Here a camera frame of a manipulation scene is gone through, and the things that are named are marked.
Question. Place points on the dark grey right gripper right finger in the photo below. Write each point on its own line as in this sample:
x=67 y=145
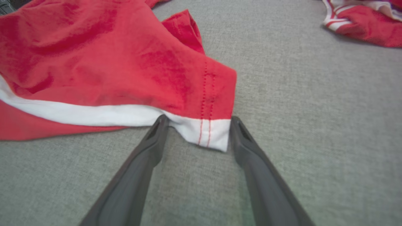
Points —
x=270 y=194

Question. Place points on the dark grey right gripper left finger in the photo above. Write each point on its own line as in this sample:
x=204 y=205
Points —
x=132 y=188

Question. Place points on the red shorts with white stripe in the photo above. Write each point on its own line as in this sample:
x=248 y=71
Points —
x=94 y=62

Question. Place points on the red jersey with white trim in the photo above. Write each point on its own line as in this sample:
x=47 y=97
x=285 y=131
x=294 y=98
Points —
x=367 y=25

